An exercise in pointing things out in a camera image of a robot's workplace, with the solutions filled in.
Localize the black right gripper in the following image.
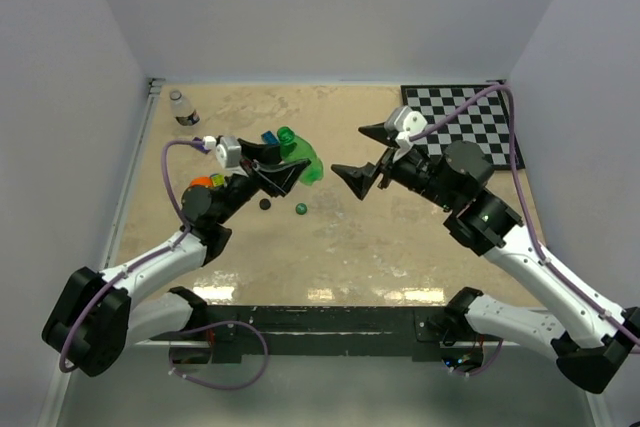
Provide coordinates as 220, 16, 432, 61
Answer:
331, 121, 458, 210

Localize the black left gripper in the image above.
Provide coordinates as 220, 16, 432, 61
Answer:
215, 139, 310, 225

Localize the green plastic bottle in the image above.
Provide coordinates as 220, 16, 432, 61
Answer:
277, 126, 324, 186

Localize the green bottle cap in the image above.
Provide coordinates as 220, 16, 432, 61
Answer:
295, 203, 308, 215

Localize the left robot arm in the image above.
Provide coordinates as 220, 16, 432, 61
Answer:
42, 136, 311, 377

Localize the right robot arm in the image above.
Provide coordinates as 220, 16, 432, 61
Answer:
376, 141, 639, 394

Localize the clear Pepsi bottle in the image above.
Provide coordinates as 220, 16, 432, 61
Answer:
169, 89, 200, 127

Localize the colourful toy car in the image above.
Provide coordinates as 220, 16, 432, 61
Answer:
189, 173, 226, 189

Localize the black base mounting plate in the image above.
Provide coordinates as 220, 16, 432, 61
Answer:
187, 305, 479, 363

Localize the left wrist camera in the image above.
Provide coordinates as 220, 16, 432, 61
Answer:
202, 136, 242, 170

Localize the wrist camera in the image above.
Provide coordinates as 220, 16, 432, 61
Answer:
383, 106, 427, 146
202, 136, 242, 170

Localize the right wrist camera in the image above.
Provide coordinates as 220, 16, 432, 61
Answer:
383, 106, 427, 146

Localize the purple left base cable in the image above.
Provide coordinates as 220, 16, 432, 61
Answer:
168, 320, 270, 391

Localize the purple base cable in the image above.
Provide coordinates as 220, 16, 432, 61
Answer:
447, 336, 505, 378
168, 320, 270, 391

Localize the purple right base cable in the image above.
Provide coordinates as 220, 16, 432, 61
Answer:
447, 336, 505, 378

